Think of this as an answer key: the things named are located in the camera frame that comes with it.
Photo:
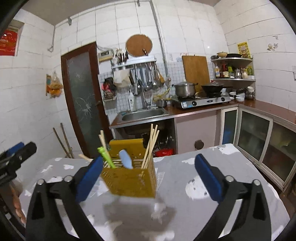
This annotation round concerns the steel utensil wall rack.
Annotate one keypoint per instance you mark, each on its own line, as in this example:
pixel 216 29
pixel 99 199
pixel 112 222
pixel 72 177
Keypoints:
pixel 143 73

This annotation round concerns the corner wall shelf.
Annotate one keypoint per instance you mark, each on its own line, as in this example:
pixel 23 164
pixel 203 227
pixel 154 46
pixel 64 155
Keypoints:
pixel 232 67

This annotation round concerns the wooden sticks against wall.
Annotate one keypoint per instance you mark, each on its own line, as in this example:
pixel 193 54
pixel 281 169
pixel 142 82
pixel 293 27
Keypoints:
pixel 65 145

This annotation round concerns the black wok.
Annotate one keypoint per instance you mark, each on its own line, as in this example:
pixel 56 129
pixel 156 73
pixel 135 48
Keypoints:
pixel 212 89

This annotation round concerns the beige electric meter box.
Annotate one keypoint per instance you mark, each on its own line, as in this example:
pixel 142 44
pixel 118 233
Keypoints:
pixel 105 55

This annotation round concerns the grey polar bear tablecloth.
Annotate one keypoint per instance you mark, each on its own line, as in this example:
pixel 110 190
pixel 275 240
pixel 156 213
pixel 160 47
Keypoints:
pixel 182 205

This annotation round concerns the dark wooden glass door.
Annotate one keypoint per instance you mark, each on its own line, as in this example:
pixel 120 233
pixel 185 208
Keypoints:
pixel 84 99

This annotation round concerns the round wooden cutting board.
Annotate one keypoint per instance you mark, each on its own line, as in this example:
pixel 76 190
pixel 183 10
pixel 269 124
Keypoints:
pixel 138 45

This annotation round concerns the blue plastic spoon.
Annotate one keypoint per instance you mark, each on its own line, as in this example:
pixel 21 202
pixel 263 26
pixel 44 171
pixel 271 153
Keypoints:
pixel 125 159

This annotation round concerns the steel gas stove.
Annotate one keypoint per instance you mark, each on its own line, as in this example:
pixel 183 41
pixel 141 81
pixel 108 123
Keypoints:
pixel 196 102

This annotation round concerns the steel cooking pot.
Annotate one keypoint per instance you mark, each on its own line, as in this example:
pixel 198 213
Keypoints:
pixel 185 89

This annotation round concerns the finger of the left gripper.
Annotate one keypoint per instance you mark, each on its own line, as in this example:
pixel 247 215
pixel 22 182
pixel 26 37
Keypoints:
pixel 10 152
pixel 22 155

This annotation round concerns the white soap bottle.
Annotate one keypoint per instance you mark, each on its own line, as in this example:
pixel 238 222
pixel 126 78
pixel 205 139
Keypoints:
pixel 132 102

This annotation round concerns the hanging plastic bag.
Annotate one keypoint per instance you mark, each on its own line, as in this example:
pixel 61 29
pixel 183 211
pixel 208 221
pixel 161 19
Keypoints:
pixel 53 85

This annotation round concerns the yellow wall poster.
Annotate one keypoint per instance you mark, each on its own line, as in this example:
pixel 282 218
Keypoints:
pixel 243 50

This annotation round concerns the red wall calendar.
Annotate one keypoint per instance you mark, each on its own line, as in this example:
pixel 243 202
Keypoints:
pixel 8 43

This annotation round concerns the yellow perforated utensil holder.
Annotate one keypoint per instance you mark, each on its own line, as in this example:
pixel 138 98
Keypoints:
pixel 140 181

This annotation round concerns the metal wall pipe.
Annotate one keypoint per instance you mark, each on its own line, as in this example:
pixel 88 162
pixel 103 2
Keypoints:
pixel 109 26

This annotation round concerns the green handled utensil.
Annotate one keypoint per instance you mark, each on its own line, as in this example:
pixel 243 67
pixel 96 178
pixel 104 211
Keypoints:
pixel 103 152

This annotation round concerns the steel sink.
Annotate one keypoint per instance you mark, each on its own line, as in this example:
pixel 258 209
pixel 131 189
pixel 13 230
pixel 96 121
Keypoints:
pixel 142 114

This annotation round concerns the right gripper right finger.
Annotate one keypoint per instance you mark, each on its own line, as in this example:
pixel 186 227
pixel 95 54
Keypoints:
pixel 253 219

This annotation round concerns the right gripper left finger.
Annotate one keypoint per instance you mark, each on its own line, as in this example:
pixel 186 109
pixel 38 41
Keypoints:
pixel 43 219

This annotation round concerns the wooden chopstick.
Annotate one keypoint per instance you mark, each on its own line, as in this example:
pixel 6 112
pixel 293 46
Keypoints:
pixel 148 145
pixel 102 140
pixel 151 148
pixel 102 132
pixel 85 158

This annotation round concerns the left human hand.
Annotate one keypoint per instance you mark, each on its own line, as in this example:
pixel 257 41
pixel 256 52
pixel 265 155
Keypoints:
pixel 17 204

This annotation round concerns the kitchen counter cabinets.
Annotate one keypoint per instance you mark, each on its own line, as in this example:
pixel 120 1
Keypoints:
pixel 264 133

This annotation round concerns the white cloth on rack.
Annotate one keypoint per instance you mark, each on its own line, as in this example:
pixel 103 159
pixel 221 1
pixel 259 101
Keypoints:
pixel 121 78

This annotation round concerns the rectangular wooden cutting board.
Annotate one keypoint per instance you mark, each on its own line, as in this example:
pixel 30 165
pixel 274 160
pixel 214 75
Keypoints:
pixel 196 71

